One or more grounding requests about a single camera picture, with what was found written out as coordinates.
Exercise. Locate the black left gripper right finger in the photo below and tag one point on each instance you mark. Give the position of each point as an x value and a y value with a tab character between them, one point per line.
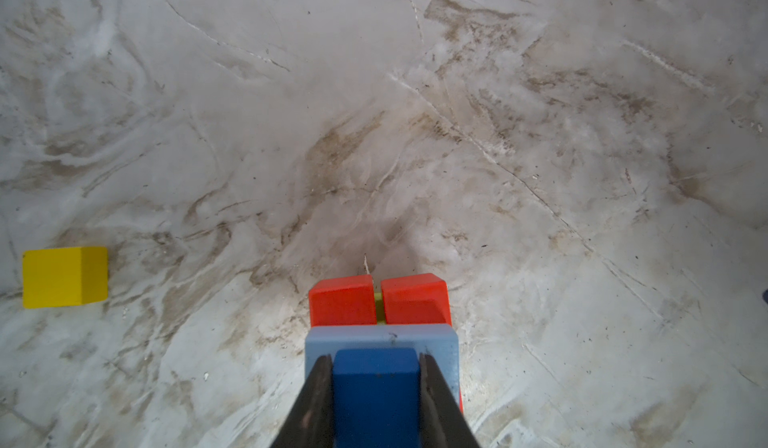
442	425

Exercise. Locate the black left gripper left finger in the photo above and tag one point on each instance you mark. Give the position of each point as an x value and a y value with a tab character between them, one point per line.
310	422

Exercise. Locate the dark blue cube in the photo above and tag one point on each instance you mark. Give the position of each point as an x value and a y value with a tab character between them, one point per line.
376	397

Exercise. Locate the light blue rectangular block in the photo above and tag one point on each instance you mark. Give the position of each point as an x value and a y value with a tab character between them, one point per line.
438	340

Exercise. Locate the red rectangular block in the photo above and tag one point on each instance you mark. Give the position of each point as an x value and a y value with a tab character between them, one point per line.
416	299
343	302

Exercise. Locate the lime green block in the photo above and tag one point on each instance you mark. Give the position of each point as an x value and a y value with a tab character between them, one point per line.
379	308

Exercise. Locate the yellow small cube block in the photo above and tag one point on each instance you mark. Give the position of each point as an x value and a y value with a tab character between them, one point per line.
63	277

